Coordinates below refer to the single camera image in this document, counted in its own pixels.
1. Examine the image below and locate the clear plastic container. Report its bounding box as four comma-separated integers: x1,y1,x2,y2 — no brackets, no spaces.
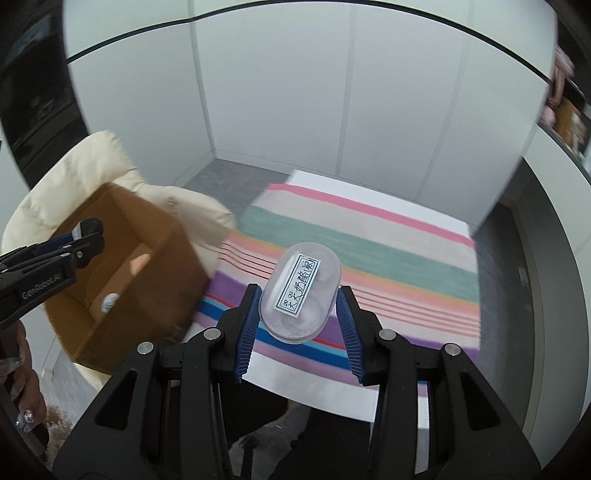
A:
259,242,342,344

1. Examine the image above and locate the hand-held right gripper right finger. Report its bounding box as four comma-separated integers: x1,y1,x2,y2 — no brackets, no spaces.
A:
335,285,542,480

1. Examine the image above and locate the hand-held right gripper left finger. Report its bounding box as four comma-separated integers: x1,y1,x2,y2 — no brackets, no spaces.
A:
52,283,262,480

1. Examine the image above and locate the small brown carton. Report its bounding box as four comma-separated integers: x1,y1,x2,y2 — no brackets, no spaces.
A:
556,99,587,148

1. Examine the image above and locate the grey fluffy blanket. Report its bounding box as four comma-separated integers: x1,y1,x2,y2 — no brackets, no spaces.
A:
44,405,81,462

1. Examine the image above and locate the dark counter shelf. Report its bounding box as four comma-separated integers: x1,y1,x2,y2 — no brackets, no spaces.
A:
538,78,591,181

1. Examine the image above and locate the brown cardboard box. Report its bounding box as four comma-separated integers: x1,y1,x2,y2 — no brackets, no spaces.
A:
41,182,211,374

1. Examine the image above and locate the person's left hand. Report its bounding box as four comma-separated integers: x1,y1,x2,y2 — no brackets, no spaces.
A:
0,320,49,435

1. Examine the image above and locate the striped colourful towel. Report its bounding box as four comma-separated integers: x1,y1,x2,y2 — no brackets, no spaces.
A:
191,184,482,398

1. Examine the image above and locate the cream padded chair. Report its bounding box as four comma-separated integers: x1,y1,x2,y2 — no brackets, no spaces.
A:
2,130,236,393

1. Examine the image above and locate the black glass wall panel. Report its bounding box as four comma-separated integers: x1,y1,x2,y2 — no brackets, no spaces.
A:
0,0,90,185

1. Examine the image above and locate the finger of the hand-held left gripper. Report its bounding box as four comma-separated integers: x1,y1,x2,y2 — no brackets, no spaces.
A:
0,234,105,274
0,218,105,264

